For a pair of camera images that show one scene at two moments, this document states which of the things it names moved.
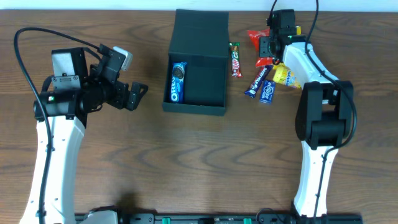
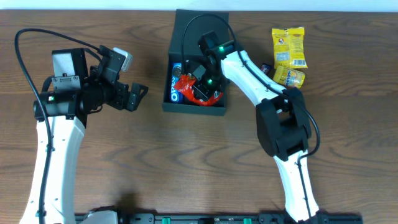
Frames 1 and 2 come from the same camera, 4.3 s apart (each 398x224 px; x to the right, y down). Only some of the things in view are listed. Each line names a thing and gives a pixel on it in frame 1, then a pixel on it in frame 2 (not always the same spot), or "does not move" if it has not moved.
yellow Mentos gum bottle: (283, 74) does not move
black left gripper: (121, 95) does not move
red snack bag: (255, 35) → (183, 84)
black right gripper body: (266, 47) → (201, 88)
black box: (196, 75) does not move
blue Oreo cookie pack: (177, 82) does not move
